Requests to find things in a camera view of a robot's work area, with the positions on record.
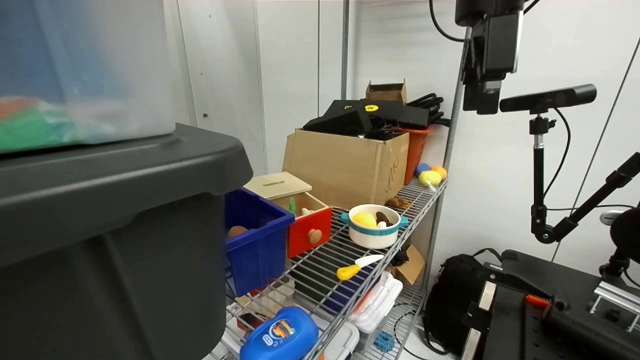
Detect white bowl with teal band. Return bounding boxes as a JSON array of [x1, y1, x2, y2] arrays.
[[340, 203, 409, 250]]

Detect blue plastic bin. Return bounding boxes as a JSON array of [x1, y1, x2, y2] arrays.
[[223, 187, 296, 299]]

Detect small cardboard box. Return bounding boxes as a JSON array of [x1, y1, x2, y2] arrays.
[[365, 80, 408, 105]]

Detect black backpack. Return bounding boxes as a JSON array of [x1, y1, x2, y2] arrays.
[[423, 253, 502, 357]]

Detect heap of black boxes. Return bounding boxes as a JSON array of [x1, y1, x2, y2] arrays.
[[302, 99, 431, 141]]

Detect folded cardboard piece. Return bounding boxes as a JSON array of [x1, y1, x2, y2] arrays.
[[389, 243, 426, 286]]

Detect large cardboard box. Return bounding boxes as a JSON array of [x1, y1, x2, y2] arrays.
[[282, 128, 410, 210]]

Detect stack of clear plastic containers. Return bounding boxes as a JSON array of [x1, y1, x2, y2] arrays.
[[349, 272, 404, 334]]

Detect red wooden drawer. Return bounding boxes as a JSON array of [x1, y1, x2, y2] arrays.
[[287, 192, 334, 259]]

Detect clear plastic storage bin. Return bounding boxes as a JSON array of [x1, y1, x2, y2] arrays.
[[0, 0, 177, 154]]

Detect blue plastic container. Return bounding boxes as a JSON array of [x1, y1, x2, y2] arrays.
[[239, 306, 320, 360]]

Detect camera on mount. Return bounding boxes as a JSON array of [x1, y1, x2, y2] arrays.
[[498, 83, 640, 245]]

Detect coil of black cable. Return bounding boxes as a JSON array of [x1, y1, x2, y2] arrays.
[[407, 93, 451, 127]]

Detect toy knife with yellow handle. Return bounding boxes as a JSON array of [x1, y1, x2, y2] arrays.
[[336, 254, 385, 282]]

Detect wooden drawer toy box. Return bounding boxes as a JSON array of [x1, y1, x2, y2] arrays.
[[243, 171, 334, 259]]

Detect yellow toy with white stick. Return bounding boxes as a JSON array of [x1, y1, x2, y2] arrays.
[[418, 170, 443, 193]]

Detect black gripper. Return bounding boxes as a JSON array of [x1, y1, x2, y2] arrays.
[[455, 0, 526, 116]]

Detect small blue toy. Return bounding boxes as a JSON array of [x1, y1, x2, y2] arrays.
[[373, 331, 396, 353]]

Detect yellow round plush toy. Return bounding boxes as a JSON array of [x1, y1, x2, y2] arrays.
[[352, 211, 378, 229]]

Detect metal wire shelf rack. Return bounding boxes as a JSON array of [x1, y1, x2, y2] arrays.
[[202, 0, 473, 360]]

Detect orange plastic bucket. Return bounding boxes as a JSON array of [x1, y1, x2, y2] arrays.
[[399, 125, 434, 185]]

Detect white plastic container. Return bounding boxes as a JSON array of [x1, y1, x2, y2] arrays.
[[319, 322, 360, 360]]

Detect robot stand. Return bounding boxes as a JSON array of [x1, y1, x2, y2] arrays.
[[461, 249, 640, 360]]

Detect black plastic storage tote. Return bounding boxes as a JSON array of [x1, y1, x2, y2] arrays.
[[0, 123, 254, 360]]

